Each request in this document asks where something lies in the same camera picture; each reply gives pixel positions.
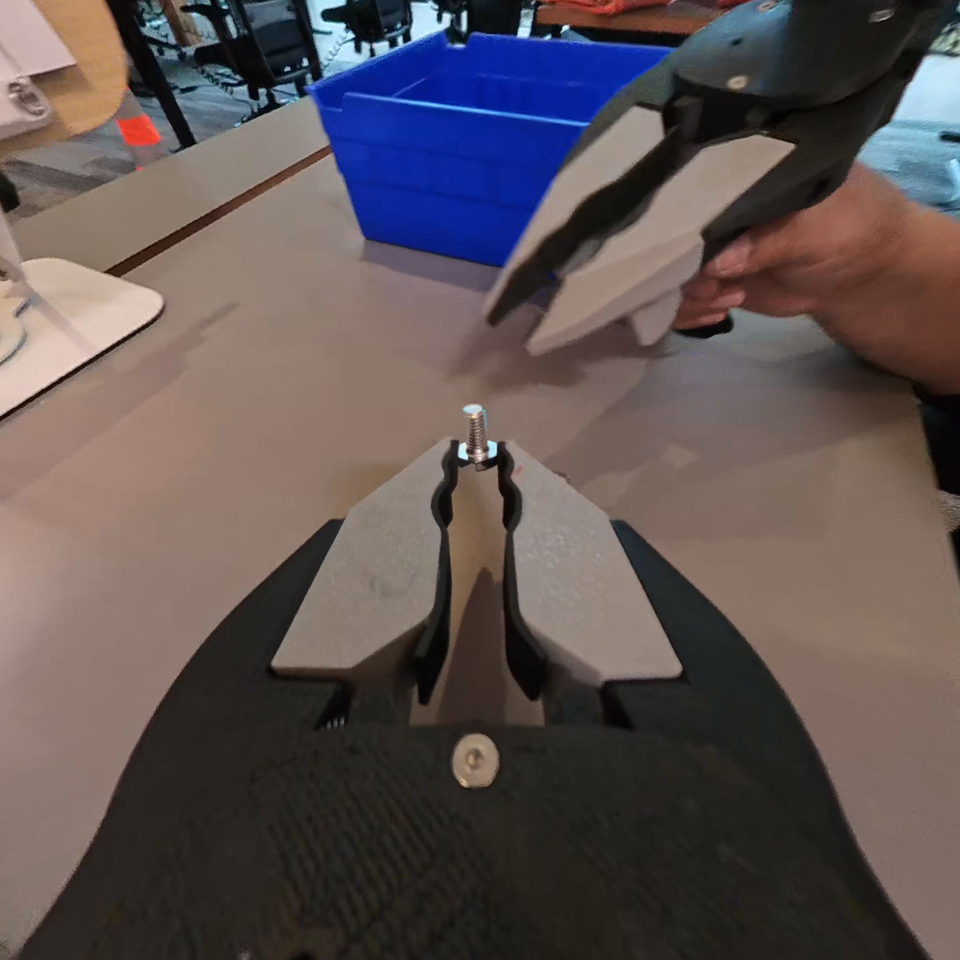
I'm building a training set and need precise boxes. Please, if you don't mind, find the printed instruction sheet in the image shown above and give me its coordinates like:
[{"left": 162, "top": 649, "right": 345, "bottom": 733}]
[{"left": 0, "top": 0, "right": 78, "bottom": 140}]

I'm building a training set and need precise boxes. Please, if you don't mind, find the silver bolt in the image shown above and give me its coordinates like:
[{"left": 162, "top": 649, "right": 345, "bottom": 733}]
[{"left": 459, "top": 403, "right": 501, "bottom": 472}]

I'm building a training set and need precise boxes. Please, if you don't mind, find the orange traffic cone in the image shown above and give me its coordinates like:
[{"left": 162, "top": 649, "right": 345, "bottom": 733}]
[{"left": 114, "top": 88, "right": 171, "bottom": 171}]

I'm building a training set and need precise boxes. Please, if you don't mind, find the white folding stand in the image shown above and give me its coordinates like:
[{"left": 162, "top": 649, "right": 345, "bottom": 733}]
[{"left": 0, "top": 172, "right": 165, "bottom": 418}]

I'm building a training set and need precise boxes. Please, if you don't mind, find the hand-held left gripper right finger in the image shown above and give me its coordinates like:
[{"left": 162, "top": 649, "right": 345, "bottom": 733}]
[{"left": 498, "top": 441, "right": 684, "bottom": 702}]

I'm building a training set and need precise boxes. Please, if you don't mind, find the blue plastic bin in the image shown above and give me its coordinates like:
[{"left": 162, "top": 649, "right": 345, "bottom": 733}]
[{"left": 306, "top": 30, "right": 674, "bottom": 268}]

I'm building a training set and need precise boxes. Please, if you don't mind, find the person's right hand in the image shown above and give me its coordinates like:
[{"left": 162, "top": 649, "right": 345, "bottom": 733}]
[{"left": 671, "top": 161, "right": 960, "bottom": 395}]

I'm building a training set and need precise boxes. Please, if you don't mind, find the wooden display board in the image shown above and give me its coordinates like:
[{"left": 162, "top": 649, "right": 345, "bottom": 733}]
[{"left": 0, "top": 0, "right": 131, "bottom": 142}]

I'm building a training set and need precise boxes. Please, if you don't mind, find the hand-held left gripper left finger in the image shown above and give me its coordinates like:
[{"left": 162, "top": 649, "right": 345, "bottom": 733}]
[{"left": 270, "top": 438, "right": 459, "bottom": 706}]

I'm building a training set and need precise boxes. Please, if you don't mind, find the black office chair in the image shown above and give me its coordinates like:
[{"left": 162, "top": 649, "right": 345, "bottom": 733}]
[
  {"left": 322, "top": 0, "right": 414, "bottom": 57},
  {"left": 183, "top": 0, "right": 324, "bottom": 117}
]

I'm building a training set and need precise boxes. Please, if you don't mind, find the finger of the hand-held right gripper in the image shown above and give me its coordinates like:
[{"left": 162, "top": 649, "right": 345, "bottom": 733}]
[
  {"left": 484, "top": 103, "right": 681, "bottom": 327},
  {"left": 523, "top": 132, "right": 798, "bottom": 357}
]

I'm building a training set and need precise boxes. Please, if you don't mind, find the stack of folded cloths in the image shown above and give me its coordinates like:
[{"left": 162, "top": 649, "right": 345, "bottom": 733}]
[{"left": 585, "top": 0, "right": 751, "bottom": 16}]

